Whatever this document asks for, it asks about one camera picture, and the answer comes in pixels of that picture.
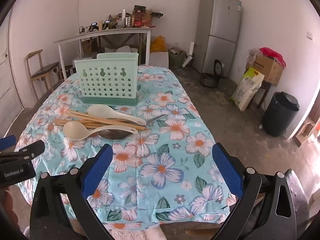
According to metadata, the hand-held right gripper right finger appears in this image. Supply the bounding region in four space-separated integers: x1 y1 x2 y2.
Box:
212 142 297 240

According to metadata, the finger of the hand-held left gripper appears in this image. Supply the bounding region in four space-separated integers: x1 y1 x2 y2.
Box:
0 140 46 164
0 135 17 153

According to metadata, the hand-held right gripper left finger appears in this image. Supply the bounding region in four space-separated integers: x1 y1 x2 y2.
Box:
29 144 115 240

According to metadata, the metal spoon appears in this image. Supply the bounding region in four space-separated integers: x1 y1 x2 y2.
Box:
98 114 167 140

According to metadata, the white plastic soup ladle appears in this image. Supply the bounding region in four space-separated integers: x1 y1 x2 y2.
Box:
63 121 139 140

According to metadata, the pile of wooden chopsticks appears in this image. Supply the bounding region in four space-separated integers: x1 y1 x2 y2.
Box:
54 109 149 131

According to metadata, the white plastic rice paddle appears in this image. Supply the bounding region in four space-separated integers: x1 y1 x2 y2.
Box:
87 104 147 126

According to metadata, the green plastic utensil holder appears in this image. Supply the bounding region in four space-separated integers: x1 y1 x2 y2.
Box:
74 52 139 106

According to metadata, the floral blue tablecloth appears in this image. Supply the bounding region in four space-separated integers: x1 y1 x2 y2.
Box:
15 66 238 224

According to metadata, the white door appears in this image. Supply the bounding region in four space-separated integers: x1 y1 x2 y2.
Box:
0 12 23 120

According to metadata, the black trash bin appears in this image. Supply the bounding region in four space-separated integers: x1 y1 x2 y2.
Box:
262 92 300 137

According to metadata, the wooden chair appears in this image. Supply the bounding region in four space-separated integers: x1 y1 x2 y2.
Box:
26 50 60 93

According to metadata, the white and yellow rice bag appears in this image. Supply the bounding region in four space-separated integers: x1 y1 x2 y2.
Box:
230 67 265 112

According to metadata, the dark wooden stand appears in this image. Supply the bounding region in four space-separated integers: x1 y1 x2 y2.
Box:
250 80 272 109

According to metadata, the dark low stool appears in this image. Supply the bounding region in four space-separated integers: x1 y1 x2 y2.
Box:
59 65 76 80

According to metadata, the black rice cooker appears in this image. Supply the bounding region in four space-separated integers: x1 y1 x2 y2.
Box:
200 59 227 88

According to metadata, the large cardboard box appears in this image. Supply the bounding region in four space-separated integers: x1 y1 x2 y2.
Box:
246 55 284 85

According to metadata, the white plastic panel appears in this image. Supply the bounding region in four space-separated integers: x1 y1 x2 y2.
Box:
181 42 195 67

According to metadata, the small cardboard box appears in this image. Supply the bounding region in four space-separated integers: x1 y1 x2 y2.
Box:
81 39 99 55

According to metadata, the grey-green sack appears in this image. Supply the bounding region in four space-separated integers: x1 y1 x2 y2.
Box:
168 49 188 68

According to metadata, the white pillow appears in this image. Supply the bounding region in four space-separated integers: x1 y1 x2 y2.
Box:
104 45 139 55

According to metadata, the red plastic bag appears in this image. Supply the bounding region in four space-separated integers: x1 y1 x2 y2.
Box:
259 47 286 67

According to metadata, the white box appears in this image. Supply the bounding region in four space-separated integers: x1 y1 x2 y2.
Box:
149 51 169 68

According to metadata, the long white table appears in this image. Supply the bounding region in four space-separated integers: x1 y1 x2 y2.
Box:
54 27 152 80

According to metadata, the yellow plastic bag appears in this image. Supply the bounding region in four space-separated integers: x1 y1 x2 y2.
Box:
150 35 166 53

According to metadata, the grey refrigerator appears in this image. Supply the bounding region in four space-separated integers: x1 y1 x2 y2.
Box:
192 0 242 78

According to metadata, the red packaged box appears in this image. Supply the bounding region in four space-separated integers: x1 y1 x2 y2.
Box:
132 5 147 27

